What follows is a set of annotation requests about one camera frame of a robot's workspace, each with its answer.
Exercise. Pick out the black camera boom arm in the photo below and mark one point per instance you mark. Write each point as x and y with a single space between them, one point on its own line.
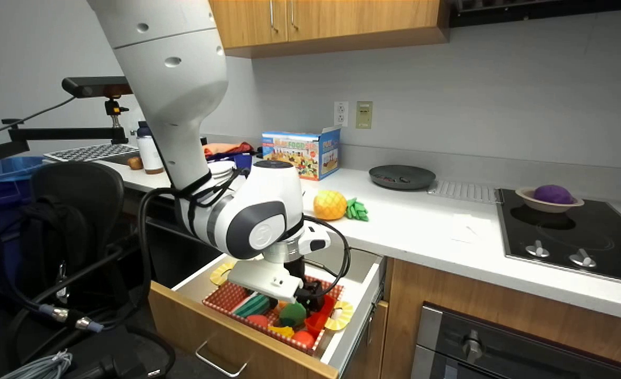
58 130

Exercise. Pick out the black oven knob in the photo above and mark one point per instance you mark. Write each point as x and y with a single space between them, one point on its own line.
471 345

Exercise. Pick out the black glass cooktop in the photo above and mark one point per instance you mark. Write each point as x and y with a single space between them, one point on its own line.
604 238

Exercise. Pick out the orange checkered basket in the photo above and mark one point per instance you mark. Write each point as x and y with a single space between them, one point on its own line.
226 296

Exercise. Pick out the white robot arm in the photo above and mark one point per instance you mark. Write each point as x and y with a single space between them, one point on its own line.
175 85

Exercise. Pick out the pale shallow bowl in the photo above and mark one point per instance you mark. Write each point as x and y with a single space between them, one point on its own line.
551 206

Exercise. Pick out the dark grey round plate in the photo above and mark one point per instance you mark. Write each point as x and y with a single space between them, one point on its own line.
402 178

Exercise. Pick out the pale yellow banana plush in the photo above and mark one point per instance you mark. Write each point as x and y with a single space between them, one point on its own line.
223 271

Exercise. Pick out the red fries holder toy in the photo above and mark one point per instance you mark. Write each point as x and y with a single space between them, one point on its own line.
320 320

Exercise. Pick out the blue plastic bin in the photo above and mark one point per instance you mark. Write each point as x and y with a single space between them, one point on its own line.
1 174

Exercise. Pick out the cream wall switch plate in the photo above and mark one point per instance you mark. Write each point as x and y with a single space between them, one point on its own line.
364 114

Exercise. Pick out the purple ball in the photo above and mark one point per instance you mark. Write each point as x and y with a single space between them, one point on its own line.
554 191

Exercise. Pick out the black stereo camera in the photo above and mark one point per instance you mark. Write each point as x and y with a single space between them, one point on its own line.
95 87

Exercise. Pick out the yellow pineapple plush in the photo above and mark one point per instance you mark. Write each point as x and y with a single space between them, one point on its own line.
328 204

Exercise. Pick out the small blue object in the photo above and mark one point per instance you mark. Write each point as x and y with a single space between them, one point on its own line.
243 163

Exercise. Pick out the black range hood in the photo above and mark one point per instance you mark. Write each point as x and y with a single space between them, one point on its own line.
548 7

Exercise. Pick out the red strawberry plush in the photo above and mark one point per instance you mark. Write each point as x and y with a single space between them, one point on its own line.
257 323

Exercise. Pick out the grey perforated board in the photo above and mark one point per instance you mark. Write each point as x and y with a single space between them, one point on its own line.
90 152

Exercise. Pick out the yellow citrus slice toy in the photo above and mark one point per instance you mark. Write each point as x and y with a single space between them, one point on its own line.
341 316

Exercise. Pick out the green pear plush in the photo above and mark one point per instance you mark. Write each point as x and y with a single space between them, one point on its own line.
294 313

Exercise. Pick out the colourful toy box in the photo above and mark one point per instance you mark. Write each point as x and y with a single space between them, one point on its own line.
300 156

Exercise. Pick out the small yellow plush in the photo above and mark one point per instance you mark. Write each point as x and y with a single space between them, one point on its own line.
282 331

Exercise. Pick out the white bottle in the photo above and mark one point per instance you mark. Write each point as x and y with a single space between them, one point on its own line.
150 150

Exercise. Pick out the white wall outlet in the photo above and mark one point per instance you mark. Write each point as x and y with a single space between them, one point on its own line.
341 114

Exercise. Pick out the wooden base cabinet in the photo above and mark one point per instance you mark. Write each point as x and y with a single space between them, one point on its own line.
421 287

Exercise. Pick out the wooden wall cabinet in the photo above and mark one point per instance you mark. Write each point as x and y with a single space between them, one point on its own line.
323 22

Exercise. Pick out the black built-in oven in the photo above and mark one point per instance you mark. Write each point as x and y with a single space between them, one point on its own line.
534 358

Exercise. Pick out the black office chair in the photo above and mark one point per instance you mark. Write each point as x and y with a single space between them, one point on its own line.
144 238
69 203

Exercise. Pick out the small red tomato plush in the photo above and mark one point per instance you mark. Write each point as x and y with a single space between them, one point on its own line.
302 340

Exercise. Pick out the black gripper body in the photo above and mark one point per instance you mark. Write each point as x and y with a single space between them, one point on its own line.
310 284

